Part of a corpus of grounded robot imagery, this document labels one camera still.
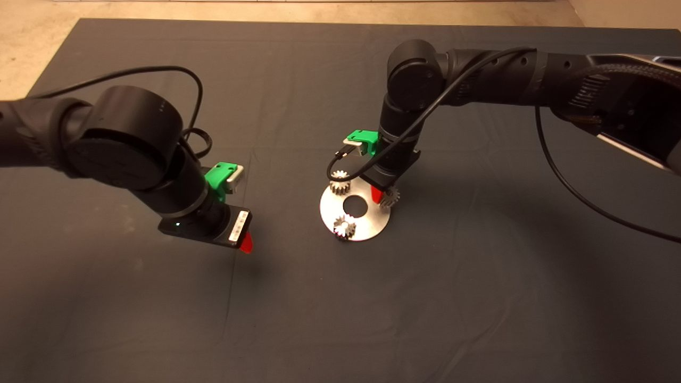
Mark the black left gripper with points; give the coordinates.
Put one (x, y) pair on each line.
(207, 226)

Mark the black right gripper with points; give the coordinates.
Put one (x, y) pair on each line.
(391, 167)

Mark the small steel planetary gear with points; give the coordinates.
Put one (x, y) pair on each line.
(340, 187)
(345, 227)
(391, 198)

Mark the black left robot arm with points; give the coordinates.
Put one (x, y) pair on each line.
(80, 138)

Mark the round metal carrier plate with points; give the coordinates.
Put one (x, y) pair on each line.
(372, 221)

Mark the dark grey table cloth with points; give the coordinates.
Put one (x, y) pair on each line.
(340, 319)

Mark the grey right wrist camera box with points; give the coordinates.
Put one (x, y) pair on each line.
(355, 144)

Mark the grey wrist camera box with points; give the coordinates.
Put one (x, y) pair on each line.
(355, 144)
(235, 178)

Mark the green right camera mount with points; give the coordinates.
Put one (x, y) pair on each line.
(367, 136)

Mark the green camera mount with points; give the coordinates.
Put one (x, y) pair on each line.
(367, 136)
(218, 175)

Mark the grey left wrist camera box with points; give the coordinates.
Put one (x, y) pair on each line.
(235, 178)

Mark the green left camera mount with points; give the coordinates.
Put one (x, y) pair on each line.
(218, 175)

